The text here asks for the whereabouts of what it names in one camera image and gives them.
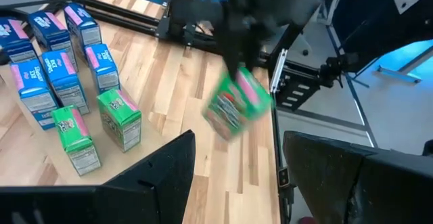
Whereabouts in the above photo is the green cereal box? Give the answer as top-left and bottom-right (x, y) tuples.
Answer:
(97, 88), (143, 153)
(201, 66), (273, 143)
(51, 104), (102, 177)

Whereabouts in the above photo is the grey metal stand leg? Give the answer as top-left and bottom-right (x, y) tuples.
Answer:
(287, 24), (424, 149)

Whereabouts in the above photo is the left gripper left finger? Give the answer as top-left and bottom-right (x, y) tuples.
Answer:
(0, 129), (198, 224)

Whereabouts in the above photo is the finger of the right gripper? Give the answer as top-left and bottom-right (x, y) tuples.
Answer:
(244, 24), (263, 73)
(221, 24), (243, 81)

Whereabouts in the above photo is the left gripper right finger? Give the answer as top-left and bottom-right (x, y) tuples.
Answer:
(282, 130), (433, 224)

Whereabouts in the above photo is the wooden shelf with black frame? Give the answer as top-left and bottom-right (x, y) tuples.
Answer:
(0, 9), (163, 187)

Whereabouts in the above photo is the light blue Rice Krispies box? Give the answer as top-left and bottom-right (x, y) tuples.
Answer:
(84, 43), (121, 95)
(9, 60), (60, 131)
(41, 49), (91, 116)

